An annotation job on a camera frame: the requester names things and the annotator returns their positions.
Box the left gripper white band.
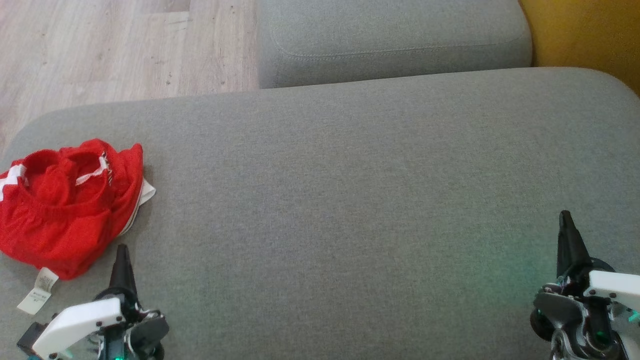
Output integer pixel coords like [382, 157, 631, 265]
[31, 244, 171, 360]

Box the red white sports shirt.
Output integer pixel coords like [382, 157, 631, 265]
[0, 138, 157, 316]

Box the large grey sofa seat cushion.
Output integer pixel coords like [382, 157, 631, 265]
[0, 67, 640, 360]

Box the small grey sofa cushion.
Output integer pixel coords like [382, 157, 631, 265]
[255, 0, 533, 90]

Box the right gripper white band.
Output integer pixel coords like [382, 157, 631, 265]
[530, 210, 640, 360]

